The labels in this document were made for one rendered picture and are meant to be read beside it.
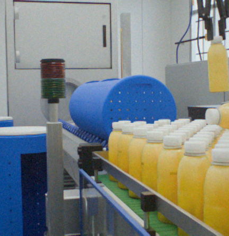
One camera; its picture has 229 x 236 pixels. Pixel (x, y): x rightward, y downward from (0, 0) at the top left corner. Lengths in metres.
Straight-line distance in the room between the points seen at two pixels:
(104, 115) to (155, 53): 5.77
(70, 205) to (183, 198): 0.62
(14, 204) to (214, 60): 0.85
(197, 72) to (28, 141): 2.90
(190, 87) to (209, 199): 3.74
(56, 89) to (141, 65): 6.15
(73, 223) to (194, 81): 3.13
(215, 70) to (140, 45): 5.80
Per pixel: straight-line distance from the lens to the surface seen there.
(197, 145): 0.86
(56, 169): 1.19
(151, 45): 7.38
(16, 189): 1.70
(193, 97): 4.44
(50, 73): 1.16
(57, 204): 1.21
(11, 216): 1.73
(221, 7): 1.59
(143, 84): 1.70
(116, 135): 1.41
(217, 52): 1.53
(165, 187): 0.97
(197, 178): 0.85
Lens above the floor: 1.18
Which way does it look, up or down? 3 degrees down
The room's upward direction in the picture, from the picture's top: 1 degrees counter-clockwise
